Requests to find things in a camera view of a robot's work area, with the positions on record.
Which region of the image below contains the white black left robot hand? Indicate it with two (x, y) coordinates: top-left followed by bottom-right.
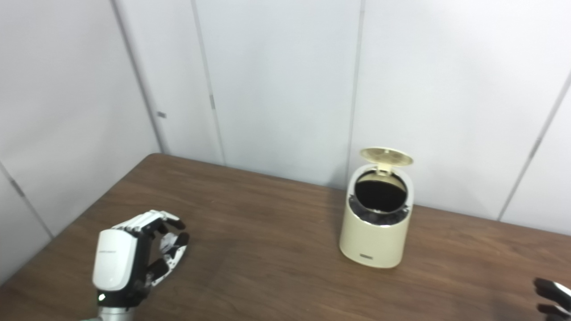
(91, 210), (190, 308)

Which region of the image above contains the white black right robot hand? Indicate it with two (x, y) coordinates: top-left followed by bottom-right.
(534, 278), (571, 321)

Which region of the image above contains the cream-colored desktop bin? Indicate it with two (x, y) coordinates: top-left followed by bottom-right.
(339, 164), (414, 269)

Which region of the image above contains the black bin liner bag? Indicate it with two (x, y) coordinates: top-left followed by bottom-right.
(349, 172), (410, 227)

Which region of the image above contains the cream round bin lid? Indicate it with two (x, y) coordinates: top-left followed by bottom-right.
(360, 147), (414, 175)

